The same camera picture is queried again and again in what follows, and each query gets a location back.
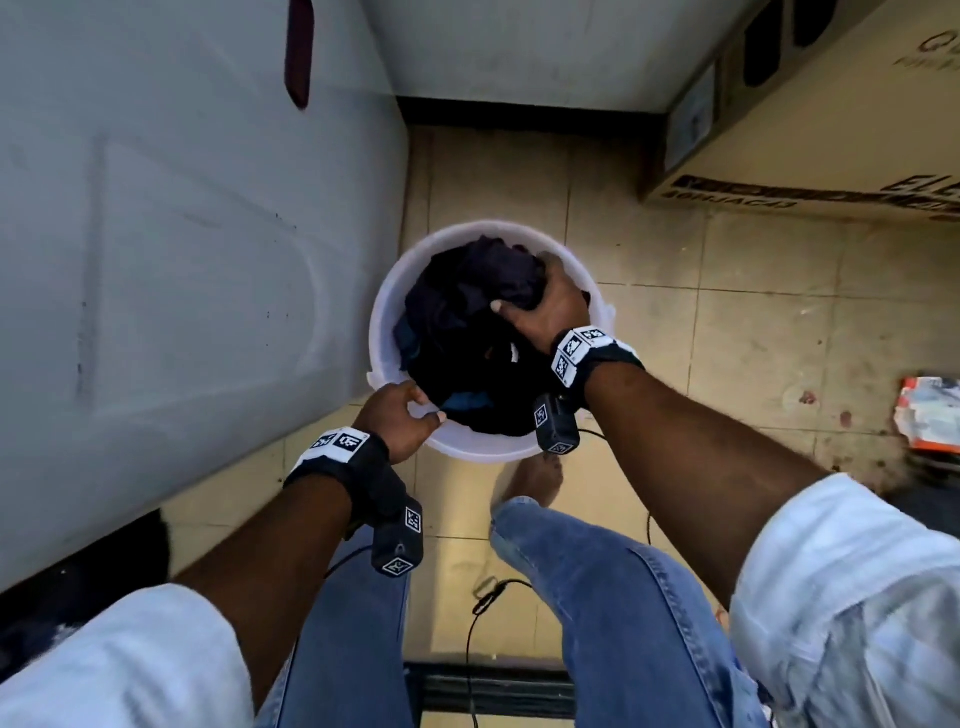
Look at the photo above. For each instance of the person's left thumb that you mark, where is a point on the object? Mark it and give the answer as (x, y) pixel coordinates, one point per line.
(429, 420)

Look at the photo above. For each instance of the white appliance door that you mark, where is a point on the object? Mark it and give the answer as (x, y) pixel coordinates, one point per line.
(172, 247)

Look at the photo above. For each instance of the person's right thumb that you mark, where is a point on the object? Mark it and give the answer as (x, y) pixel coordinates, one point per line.
(514, 307)

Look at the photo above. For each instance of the colourful printed packet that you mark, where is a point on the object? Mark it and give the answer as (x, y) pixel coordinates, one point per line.
(930, 412)

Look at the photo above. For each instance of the dark clothes bundle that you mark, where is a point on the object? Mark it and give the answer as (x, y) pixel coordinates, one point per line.
(465, 322)

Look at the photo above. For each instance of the person's right forearm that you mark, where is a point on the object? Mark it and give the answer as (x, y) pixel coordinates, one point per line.
(697, 465)

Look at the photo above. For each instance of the person's left forearm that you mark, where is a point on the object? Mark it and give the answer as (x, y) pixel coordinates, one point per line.
(262, 585)

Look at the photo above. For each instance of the black door threshold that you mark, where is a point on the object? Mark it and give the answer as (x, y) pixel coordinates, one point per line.
(487, 690)

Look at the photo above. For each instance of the large cardboard box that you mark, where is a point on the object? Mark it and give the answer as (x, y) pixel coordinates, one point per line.
(817, 112)

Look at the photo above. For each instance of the blue jeans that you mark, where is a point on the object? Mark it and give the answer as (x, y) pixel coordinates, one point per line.
(622, 615)

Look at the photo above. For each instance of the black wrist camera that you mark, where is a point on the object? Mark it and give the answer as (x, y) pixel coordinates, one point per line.
(556, 424)
(397, 536)

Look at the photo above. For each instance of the person's right hand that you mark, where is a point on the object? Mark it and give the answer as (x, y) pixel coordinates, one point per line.
(555, 307)

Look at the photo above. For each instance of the person's bare foot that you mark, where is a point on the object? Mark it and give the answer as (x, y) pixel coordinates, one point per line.
(532, 480)

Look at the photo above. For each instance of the black marker wristband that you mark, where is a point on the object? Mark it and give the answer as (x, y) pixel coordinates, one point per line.
(592, 356)
(337, 457)

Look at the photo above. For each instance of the white shirt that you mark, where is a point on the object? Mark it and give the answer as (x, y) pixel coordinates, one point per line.
(847, 600)

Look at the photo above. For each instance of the person's left hand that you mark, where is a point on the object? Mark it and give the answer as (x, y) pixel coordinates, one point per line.
(384, 421)

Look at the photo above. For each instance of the white plastic bucket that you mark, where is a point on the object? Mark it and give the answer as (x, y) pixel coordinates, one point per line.
(390, 300)

